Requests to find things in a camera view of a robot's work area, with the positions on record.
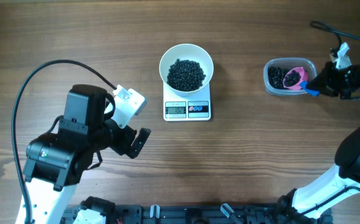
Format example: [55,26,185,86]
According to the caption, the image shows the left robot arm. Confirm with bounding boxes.
[16,84,151,223]

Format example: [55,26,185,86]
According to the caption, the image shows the white digital kitchen scale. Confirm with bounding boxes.
[163,84,212,121]

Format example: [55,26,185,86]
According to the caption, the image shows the pink scoop with blue handle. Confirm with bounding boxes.
[285,67,319,96]

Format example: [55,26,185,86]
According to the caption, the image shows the clear plastic container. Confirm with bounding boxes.
[263,57,317,96]

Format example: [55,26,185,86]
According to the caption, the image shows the black beans in scoop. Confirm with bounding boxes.
[283,70,301,88]

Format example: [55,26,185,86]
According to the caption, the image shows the black beans in container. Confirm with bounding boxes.
[268,67,289,90]

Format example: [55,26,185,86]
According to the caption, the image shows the white bowl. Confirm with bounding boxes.
[159,44,214,96]

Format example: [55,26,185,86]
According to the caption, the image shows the black beans in bowl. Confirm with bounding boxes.
[166,58,206,92]

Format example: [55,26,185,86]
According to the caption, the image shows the left black cable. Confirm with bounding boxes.
[11,59,117,224]

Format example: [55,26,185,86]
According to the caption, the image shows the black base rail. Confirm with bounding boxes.
[60,197,333,224]

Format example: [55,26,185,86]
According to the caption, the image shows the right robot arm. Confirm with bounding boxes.
[273,45,360,223]

